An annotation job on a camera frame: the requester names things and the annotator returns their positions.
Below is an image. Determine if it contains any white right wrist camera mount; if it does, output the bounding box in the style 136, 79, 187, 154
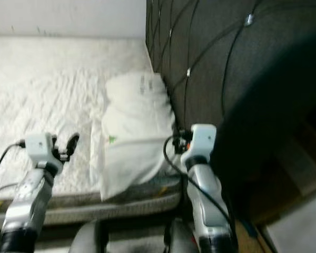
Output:
181, 124, 216, 164

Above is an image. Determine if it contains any white pillow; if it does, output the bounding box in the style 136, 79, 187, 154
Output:
100, 72, 180, 202

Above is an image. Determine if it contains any robot left leg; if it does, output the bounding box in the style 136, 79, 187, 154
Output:
68, 221, 108, 253

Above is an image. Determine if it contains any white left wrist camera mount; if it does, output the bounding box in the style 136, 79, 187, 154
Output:
25, 133, 61, 168

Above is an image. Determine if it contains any dark tufted headboard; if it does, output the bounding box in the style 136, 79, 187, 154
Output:
146, 0, 316, 174

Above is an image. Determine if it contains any white patterned mattress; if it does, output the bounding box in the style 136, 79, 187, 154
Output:
0, 36, 182, 230

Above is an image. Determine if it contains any robot leg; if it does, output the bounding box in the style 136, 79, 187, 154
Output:
68, 221, 108, 253
166, 219, 201, 253

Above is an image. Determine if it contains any robot right leg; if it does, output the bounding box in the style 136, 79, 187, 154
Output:
166, 219, 201, 253

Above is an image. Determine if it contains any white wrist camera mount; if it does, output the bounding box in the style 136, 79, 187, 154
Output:
25, 133, 61, 168
181, 124, 216, 164

